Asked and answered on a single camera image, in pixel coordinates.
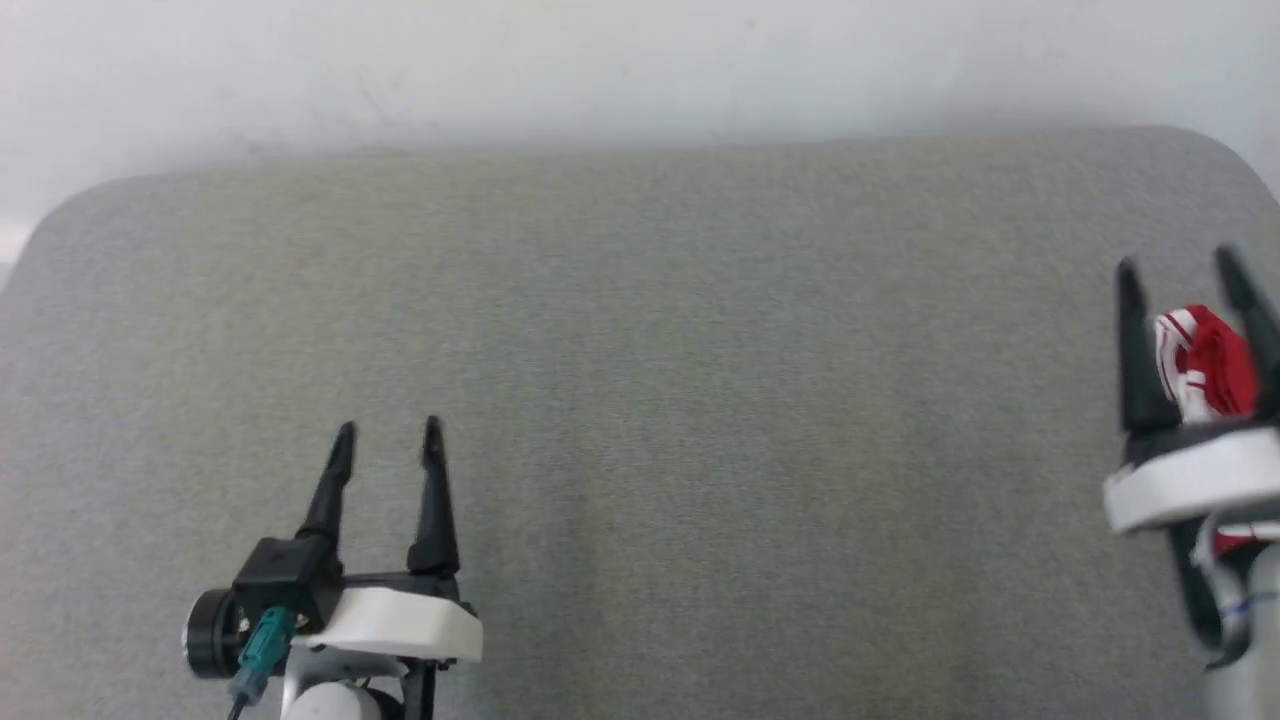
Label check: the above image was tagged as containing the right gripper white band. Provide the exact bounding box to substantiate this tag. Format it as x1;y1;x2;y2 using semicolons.
1103;247;1280;533

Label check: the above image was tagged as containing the red and white garment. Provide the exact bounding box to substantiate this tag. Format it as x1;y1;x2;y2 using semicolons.
1153;305;1266;558

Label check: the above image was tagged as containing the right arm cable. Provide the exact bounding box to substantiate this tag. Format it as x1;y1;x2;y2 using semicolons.
1190;515;1280;651

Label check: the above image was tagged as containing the teal left camera connector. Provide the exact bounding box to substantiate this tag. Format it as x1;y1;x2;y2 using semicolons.
230;607;298;701

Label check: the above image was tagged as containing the grey fabric sofa cushion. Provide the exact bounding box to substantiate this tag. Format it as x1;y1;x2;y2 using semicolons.
0;125;1280;720

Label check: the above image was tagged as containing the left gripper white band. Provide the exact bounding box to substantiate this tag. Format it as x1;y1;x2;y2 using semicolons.
295;417;484;661

